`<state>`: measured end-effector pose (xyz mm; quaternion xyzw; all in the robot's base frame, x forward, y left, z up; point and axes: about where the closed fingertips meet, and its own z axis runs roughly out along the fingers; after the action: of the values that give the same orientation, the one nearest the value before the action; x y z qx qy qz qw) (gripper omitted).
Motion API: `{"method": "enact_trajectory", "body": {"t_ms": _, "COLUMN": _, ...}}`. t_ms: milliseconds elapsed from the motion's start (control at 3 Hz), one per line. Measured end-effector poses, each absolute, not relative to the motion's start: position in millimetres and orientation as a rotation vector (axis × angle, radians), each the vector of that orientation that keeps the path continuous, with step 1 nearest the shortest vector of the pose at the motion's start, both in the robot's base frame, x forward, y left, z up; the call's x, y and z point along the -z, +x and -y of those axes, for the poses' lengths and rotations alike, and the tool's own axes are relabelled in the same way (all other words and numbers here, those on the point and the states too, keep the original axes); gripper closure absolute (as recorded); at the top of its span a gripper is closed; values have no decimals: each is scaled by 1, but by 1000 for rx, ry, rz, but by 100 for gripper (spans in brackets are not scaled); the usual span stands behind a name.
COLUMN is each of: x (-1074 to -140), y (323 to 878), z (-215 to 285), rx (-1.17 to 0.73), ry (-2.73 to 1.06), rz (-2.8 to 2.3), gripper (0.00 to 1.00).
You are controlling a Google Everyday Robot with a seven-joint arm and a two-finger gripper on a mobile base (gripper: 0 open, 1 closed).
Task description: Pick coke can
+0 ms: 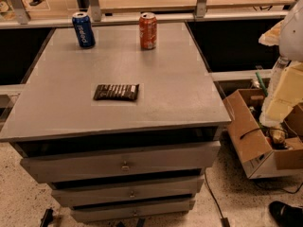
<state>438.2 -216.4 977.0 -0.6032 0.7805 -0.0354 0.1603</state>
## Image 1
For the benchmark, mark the blue pepsi can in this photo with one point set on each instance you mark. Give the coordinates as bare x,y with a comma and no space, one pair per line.
82,25

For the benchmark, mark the brown cardboard box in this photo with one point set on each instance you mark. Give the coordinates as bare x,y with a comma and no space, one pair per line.
257,152

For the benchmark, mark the green stick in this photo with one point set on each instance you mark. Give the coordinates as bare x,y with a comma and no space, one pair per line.
261,83

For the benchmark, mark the dark chocolate bar wrapper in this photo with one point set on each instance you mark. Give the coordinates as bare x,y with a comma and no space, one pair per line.
128,92

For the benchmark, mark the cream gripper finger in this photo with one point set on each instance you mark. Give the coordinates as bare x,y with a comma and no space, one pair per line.
271,36
288,93

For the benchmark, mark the middle grey drawer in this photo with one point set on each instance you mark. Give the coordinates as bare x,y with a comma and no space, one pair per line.
132,191

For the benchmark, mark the grey drawer cabinet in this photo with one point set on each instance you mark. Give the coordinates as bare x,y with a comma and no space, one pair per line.
177,101

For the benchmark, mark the black object on floor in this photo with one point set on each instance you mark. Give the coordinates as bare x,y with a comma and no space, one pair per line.
47,218

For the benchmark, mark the black shoe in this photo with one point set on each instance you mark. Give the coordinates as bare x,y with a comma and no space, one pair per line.
285,215

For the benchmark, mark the grey drawer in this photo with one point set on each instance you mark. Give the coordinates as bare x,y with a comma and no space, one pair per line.
132,191
142,209
120,162

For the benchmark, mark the top grey drawer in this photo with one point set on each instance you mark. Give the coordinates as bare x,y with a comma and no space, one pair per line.
120,162

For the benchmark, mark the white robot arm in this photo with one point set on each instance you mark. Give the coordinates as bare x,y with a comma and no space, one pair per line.
290,46

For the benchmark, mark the red coke can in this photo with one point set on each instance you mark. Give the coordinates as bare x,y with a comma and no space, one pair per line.
147,30

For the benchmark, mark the bottom grey drawer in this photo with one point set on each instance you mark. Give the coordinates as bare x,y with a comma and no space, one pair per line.
142,209

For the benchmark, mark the clear plastic water bottle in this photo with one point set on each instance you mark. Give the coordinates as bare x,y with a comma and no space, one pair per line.
280,65

